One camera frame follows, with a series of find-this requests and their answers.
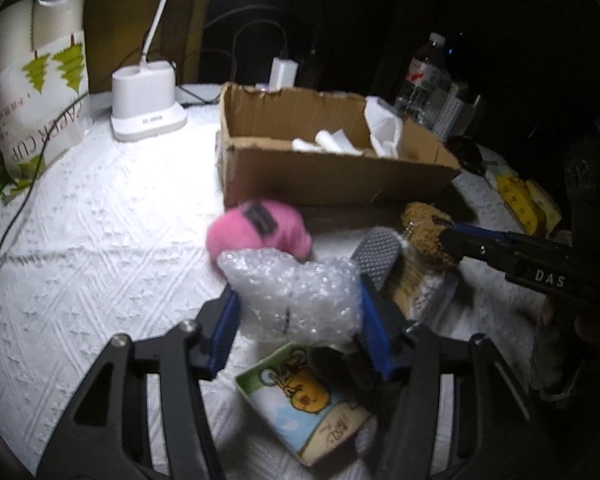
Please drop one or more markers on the grey ribbed pad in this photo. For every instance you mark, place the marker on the grey ribbed pad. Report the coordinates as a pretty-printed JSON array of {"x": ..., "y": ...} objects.
[{"x": 377, "y": 256}]

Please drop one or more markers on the cardboard box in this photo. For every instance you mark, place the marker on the cardboard box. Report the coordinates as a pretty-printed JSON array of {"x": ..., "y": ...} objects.
[{"x": 330, "y": 180}]

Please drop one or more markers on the white charger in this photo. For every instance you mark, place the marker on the white charger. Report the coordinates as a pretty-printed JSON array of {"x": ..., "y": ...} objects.
[{"x": 284, "y": 72}]

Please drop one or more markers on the white desk lamp base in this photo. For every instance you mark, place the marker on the white desk lamp base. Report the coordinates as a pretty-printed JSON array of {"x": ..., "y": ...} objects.
[{"x": 147, "y": 102}]

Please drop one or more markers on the brown plush toy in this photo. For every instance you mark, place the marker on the brown plush toy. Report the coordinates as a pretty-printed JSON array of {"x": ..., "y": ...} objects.
[{"x": 427, "y": 235}]

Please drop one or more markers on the white textured tablecloth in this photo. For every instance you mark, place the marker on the white textured tablecloth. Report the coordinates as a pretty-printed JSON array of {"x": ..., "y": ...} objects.
[{"x": 105, "y": 260}]

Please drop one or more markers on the beige packaged brush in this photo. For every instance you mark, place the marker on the beige packaged brush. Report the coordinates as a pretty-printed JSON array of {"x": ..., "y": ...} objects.
[{"x": 419, "y": 287}]

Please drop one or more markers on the crumpled white tissue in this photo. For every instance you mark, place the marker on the crumpled white tissue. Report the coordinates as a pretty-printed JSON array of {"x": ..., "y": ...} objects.
[{"x": 384, "y": 125}]

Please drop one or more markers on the pink plush toy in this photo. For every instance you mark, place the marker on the pink plush toy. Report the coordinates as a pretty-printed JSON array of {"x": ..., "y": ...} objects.
[{"x": 260, "y": 234}]

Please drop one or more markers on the clear water bottle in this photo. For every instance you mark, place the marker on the clear water bottle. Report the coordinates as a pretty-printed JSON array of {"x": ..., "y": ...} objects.
[{"x": 424, "y": 82}]

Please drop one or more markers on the yellow packet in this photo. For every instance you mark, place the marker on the yellow packet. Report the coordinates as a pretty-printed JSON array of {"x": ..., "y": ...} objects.
[{"x": 520, "y": 200}]

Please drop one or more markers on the paper cup bag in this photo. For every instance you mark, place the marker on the paper cup bag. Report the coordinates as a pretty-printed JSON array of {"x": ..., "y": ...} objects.
[{"x": 35, "y": 85}]

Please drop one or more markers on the cartoon printed packet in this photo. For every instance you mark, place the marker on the cartoon printed packet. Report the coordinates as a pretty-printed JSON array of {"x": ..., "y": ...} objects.
[{"x": 300, "y": 407}]

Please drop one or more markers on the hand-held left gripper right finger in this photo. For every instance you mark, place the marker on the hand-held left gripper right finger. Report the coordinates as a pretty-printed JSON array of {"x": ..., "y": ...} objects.
[{"x": 376, "y": 332}]

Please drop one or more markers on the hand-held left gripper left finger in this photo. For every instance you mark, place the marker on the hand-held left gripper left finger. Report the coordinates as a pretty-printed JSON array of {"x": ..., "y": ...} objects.
[{"x": 224, "y": 331}]

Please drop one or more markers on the clear bubble wrap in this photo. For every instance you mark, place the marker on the clear bubble wrap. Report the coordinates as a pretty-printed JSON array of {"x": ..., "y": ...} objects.
[{"x": 292, "y": 292}]

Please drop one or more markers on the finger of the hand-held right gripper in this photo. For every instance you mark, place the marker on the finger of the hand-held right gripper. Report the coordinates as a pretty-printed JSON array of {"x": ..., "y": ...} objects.
[{"x": 480, "y": 246}]

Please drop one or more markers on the white perforated basket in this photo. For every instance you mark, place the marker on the white perforated basket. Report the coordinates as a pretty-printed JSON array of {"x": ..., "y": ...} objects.
[{"x": 452, "y": 110}]

